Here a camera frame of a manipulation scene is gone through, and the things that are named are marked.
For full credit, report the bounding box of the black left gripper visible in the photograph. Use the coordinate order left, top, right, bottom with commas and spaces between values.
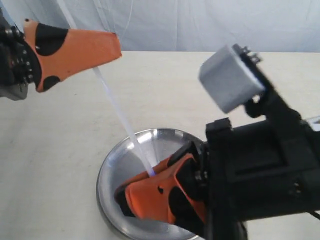
0, 11, 122, 101

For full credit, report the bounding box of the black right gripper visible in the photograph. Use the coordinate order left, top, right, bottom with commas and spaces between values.
196, 118, 320, 240

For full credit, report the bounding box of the grey backdrop cloth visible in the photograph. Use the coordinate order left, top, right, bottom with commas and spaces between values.
0, 0, 320, 52

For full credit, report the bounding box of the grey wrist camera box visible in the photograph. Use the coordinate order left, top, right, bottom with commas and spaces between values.
198, 44, 266, 114

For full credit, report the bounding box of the clear white plastic strip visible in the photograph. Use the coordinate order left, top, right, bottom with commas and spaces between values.
56, 0, 155, 177

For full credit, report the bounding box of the round steel plate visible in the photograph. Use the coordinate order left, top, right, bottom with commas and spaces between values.
95, 127, 208, 240

